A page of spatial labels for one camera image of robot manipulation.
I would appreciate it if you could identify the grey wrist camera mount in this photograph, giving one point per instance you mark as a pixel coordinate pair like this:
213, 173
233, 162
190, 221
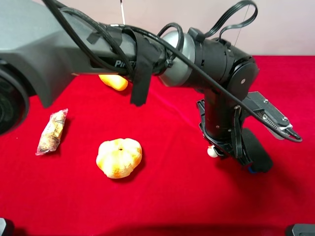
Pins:
269, 113

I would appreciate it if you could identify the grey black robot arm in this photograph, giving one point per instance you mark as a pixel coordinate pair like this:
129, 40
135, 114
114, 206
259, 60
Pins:
43, 46

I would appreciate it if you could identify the dark base corner left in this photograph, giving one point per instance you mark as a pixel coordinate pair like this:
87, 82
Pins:
6, 227

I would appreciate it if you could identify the dark base corner right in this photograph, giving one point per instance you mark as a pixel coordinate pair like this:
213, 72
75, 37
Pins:
300, 230

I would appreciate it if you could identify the clear snack packet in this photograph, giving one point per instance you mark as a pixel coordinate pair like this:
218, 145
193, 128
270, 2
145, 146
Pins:
51, 136

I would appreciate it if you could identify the yellow oval bread roll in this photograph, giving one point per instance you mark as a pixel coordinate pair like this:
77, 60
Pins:
116, 82

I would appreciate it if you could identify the small white duck toy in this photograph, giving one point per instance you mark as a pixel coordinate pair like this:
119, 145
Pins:
211, 152

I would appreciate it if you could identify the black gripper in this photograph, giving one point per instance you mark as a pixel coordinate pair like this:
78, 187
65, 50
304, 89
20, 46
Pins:
221, 125

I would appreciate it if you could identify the dark base corner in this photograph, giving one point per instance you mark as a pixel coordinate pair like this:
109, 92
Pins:
6, 227
300, 230

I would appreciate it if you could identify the peeled orange toy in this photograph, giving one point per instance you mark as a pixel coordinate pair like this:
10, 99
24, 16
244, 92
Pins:
119, 157

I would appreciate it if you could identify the red velvet table cloth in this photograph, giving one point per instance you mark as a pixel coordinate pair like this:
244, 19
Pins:
177, 189

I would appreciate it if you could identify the white vertical wall rod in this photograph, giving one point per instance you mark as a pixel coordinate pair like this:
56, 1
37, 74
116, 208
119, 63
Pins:
122, 12

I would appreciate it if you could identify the black blue whiteboard eraser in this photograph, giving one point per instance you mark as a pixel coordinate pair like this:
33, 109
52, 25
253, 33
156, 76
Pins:
259, 159

